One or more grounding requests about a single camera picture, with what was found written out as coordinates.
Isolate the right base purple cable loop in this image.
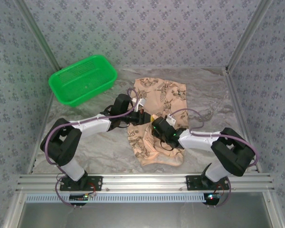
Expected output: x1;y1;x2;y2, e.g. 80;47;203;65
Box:
215;179;233;208

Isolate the grey metal panel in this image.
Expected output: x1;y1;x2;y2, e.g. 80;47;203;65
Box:
2;191;285;228

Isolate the thin aluminium side rail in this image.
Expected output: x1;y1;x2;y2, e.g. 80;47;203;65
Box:
27;96;56;174

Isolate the peach printed t-shirt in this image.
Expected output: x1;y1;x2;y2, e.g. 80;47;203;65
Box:
127;77;190;167

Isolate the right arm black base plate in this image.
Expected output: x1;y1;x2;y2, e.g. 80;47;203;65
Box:
186;175;230;191

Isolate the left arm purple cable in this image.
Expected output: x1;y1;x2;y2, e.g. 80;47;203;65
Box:
44;87;140;175

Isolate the slotted white cable duct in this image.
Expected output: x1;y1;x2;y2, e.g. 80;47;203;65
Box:
25;192;211;204

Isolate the aluminium frame post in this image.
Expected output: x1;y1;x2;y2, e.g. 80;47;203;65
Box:
14;0;62;70
225;0;274;72

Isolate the green plastic basket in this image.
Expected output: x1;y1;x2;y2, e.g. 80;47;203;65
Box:
48;55;118;107

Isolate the aluminium mounting rail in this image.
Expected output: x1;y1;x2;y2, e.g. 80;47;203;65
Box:
15;173;275;192

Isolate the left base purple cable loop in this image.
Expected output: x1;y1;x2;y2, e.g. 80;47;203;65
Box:
54;174;76;209

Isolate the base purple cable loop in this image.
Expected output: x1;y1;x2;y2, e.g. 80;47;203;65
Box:
54;174;76;209
215;179;233;208

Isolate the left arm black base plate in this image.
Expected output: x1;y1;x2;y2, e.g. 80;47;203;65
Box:
59;175;103;192

